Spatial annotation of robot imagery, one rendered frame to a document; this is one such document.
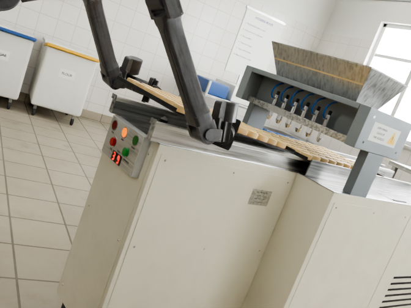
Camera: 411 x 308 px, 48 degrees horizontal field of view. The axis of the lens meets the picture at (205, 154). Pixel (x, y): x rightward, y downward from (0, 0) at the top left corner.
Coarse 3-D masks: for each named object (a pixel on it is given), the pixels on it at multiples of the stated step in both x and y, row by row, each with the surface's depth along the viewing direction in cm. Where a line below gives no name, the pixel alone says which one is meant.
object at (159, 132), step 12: (156, 120) 140; (156, 132) 142; (168, 132) 144; (180, 132) 147; (168, 144) 146; (180, 144) 149; (192, 144) 152; (204, 144) 155; (240, 144) 164; (252, 144) 171; (228, 156) 163; (240, 156) 166; (252, 156) 170; (264, 156) 174; (276, 156) 178; (288, 156) 181; (288, 168) 184; (300, 168) 189
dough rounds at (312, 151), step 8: (256, 128) 212; (272, 136) 203; (280, 136) 220; (288, 144) 195; (296, 144) 208; (304, 144) 223; (312, 144) 237; (304, 152) 188; (312, 152) 199; (320, 152) 213; (328, 152) 227; (320, 160) 194; (328, 160) 195; (336, 160) 204; (344, 160) 218
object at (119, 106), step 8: (112, 96) 164; (112, 104) 164; (120, 104) 164; (128, 104) 166; (136, 104) 168; (144, 104) 170; (112, 112) 163; (120, 112) 165; (128, 112) 167; (136, 112) 169; (144, 112) 171; (152, 112) 173; (160, 112) 175; (168, 112) 177; (144, 120) 172; (168, 120) 178; (176, 120) 180; (184, 120) 183; (240, 136) 203; (256, 144) 211; (264, 144) 214; (288, 152) 225; (352, 160) 259; (384, 168) 285; (384, 176) 285; (392, 176) 291
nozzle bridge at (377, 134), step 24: (264, 72) 210; (240, 96) 220; (264, 96) 220; (312, 96) 198; (336, 96) 179; (264, 120) 235; (336, 120) 187; (360, 120) 169; (384, 120) 174; (360, 144) 171; (384, 144) 180; (360, 168) 178; (360, 192) 183
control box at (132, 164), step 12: (120, 120) 158; (108, 132) 163; (120, 132) 156; (132, 132) 150; (108, 144) 161; (120, 144) 155; (132, 144) 149; (144, 144) 146; (108, 156) 160; (120, 156) 153; (132, 156) 148; (144, 156) 147; (132, 168) 147
